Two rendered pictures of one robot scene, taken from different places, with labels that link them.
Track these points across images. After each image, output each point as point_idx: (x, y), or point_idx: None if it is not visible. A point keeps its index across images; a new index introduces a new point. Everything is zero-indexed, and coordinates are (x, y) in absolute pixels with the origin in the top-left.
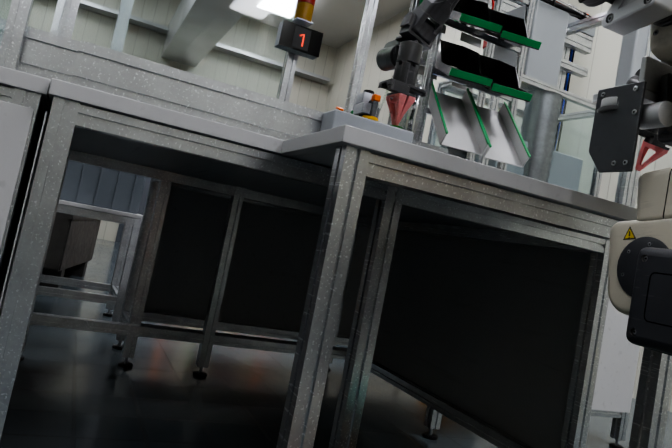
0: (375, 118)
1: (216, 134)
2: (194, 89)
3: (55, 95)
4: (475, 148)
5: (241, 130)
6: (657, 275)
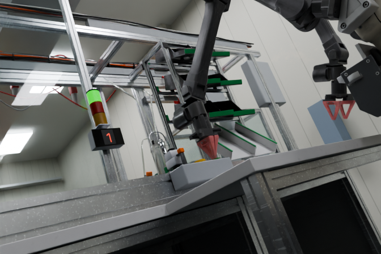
0: (204, 159)
1: (121, 226)
2: (78, 202)
3: None
4: (248, 153)
5: (135, 212)
6: None
